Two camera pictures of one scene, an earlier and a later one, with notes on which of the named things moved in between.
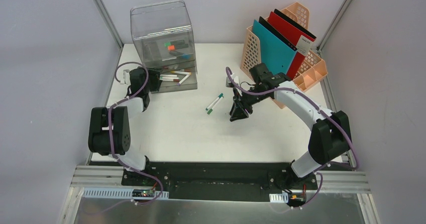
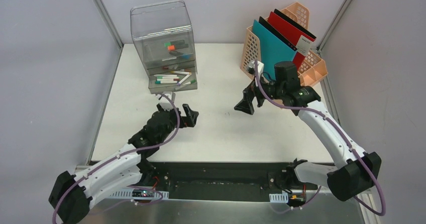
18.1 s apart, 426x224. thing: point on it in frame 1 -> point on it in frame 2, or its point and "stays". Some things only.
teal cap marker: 214,101 -> 165,82
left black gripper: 152,80 -> 174,115
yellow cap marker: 181,72 stays
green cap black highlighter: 174,42 stays
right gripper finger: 238,111 -> 245,105
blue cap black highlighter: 186,56 stays
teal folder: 276,51 stays
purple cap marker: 183,80 stays
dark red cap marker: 175,80 stays
